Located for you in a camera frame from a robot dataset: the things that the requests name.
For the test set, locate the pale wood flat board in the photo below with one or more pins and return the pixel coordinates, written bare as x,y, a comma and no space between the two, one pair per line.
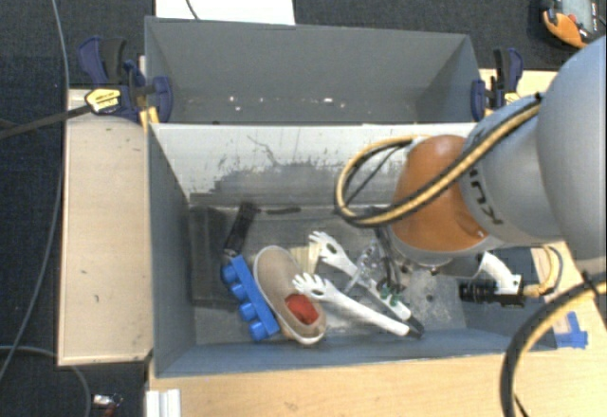
104,235

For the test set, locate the beige ridged piece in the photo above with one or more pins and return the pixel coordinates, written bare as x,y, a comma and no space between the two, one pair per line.
303,259

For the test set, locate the beige shoe with red lining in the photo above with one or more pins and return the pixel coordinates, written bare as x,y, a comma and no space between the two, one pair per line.
284,282

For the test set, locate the white plastic salad tongs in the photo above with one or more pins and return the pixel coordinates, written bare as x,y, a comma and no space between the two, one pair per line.
351,302

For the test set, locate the grey metal bin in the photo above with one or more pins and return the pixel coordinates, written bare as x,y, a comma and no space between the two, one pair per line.
294,74

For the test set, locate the black flat bar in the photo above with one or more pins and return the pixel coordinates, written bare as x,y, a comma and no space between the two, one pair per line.
241,228

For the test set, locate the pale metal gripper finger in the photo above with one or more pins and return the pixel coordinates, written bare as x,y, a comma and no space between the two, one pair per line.
369,258
359,278

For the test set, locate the blue toy building block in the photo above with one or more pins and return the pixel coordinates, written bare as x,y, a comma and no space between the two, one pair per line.
250,296

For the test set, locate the black cylinder on white bracket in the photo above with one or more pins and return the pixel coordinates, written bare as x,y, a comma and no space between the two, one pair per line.
493,293

